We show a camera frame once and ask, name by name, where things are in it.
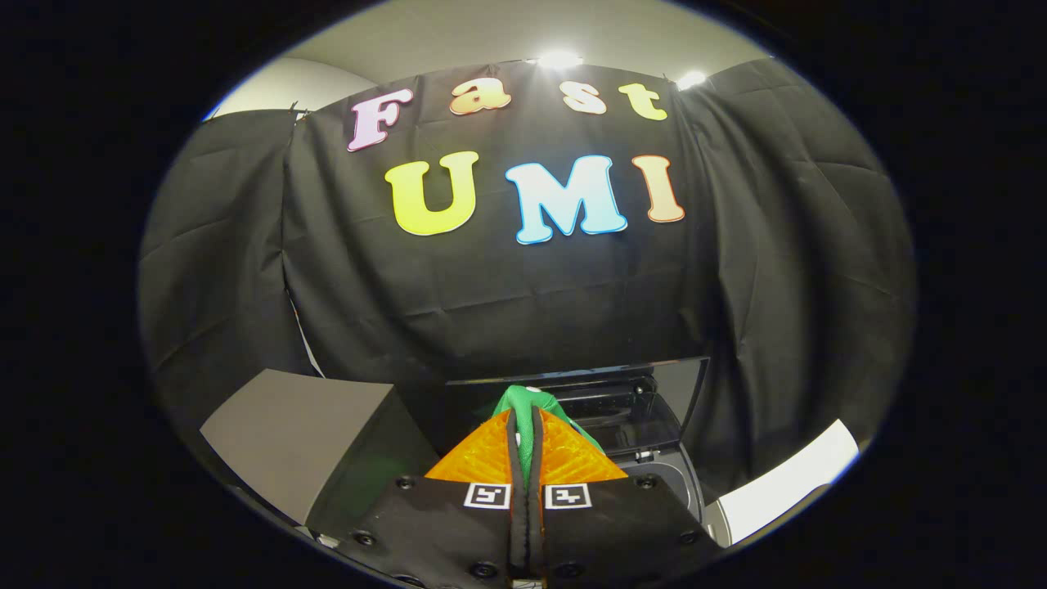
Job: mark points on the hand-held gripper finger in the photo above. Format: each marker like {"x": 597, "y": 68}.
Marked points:
{"x": 537, "y": 532}
{"x": 517, "y": 532}

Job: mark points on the green polo shirt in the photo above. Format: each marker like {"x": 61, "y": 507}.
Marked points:
{"x": 532, "y": 401}

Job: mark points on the grey cardboard box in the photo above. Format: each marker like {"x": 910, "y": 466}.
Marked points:
{"x": 303, "y": 442}

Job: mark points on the black backdrop cloth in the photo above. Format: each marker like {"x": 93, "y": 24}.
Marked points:
{"x": 507, "y": 294}

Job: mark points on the white flat board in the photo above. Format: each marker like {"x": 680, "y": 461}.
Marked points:
{"x": 785, "y": 483}

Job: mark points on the ceiling light panel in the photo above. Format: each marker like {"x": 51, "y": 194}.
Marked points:
{"x": 559, "y": 60}
{"x": 691, "y": 79}

